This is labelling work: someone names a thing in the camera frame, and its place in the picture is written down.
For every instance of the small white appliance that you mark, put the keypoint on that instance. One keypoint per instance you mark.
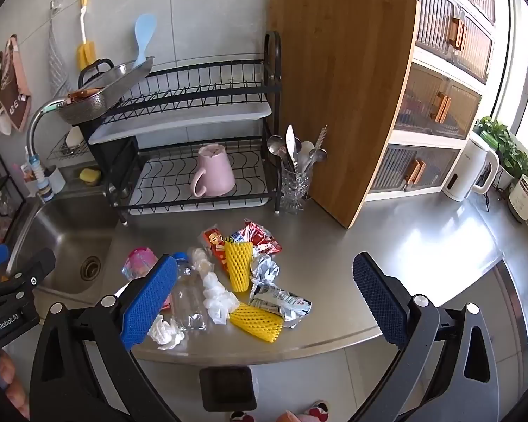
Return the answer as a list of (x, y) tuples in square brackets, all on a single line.
[(526, 198)]

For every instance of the person's left hand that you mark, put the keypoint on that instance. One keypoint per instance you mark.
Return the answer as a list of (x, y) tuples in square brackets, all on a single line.
[(11, 387)]

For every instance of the yellow sponge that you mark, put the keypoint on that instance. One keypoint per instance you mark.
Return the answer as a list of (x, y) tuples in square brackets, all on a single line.
[(89, 176)]

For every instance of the black waste bin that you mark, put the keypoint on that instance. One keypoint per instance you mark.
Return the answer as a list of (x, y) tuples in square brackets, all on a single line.
[(228, 389)]

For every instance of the glass cutlery holder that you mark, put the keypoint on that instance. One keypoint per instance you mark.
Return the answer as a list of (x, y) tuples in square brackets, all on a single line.
[(294, 189)]

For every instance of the white foam net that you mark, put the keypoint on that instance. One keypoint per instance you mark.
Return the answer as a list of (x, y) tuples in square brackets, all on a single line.
[(201, 259)]

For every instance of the black two-tier dish rack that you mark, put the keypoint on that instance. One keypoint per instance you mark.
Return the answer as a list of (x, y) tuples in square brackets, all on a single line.
[(180, 116)]

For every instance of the thin bottle brush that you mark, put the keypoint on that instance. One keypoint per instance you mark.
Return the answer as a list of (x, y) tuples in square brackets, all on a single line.
[(322, 134)]

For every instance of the green potted plant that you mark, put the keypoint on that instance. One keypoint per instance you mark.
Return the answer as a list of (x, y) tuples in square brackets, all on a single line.
[(506, 149)]

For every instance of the clear wall hook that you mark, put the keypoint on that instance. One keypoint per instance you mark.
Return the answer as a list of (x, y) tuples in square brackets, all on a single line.
[(57, 3)]

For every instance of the clear plastic bottle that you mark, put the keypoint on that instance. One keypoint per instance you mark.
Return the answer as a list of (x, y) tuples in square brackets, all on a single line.
[(187, 294)]

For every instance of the slipper with red bow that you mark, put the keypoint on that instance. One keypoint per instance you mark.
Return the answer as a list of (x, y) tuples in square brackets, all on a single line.
[(239, 416), (319, 409)]

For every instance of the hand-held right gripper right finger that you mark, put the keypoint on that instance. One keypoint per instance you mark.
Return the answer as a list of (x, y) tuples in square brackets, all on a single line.
[(378, 303)]

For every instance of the pink packet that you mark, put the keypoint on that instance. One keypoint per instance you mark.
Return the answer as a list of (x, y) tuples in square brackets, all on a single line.
[(141, 261)]

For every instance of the printed paper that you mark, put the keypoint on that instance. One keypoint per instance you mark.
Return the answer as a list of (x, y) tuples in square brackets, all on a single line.
[(264, 270)]

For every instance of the brown pink hand towel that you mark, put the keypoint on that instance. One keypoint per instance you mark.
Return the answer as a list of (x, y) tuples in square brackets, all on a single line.
[(15, 92)]

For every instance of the crumpled white tissue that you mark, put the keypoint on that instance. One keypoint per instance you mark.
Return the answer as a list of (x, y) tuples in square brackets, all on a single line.
[(167, 334), (218, 301)]

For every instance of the steel sink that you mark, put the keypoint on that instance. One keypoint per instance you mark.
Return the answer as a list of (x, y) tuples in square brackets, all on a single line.
[(70, 237)]

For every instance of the white cup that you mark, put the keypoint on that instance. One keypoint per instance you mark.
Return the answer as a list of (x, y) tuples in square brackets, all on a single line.
[(58, 180)]

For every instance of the steel colander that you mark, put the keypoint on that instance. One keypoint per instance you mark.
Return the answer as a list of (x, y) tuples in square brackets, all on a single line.
[(110, 92)]

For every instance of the silver printed wrapper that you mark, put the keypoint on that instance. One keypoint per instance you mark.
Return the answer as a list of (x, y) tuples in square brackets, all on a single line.
[(281, 303)]

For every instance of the yellow foam fruit net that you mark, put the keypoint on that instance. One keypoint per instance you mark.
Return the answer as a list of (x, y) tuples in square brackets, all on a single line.
[(238, 268), (255, 321)]

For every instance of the cream stackable storage cabinet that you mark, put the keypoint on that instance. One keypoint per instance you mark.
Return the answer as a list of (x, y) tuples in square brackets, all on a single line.
[(440, 92)]

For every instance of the yellow dish brush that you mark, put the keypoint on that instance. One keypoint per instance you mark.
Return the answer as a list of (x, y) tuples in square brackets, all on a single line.
[(86, 55)]

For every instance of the white electric kettle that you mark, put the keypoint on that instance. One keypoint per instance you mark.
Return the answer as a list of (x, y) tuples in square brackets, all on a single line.
[(464, 171)]

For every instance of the bamboo cutting board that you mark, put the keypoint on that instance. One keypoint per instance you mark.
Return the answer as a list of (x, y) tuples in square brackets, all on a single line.
[(334, 96)]

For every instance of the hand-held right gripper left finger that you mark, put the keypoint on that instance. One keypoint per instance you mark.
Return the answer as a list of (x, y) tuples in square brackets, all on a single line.
[(149, 299)]

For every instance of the pink mug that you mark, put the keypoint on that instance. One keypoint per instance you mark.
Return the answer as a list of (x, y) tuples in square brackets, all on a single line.
[(215, 171)]

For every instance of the metal spoon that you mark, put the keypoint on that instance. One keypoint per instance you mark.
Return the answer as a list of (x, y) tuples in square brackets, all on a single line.
[(320, 154), (275, 144), (307, 148)]

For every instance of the black shelf rack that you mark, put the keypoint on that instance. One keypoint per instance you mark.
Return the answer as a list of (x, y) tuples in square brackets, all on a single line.
[(0, 158)]

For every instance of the blue rice paddle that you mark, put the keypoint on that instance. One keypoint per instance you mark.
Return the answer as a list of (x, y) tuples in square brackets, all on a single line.
[(144, 30)]

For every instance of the table knife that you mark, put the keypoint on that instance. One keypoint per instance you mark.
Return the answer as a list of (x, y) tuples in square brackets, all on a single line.
[(291, 140)]

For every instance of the hanging mesh bag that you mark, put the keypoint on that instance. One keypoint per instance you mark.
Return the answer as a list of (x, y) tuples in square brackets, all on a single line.
[(57, 66)]

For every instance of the red snack wrapper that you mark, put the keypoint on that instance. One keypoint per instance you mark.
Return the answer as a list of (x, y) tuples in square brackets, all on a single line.
[(264, 235)]

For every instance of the wooden utensil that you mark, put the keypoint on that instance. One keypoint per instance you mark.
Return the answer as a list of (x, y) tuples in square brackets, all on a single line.
[(86, 93)]

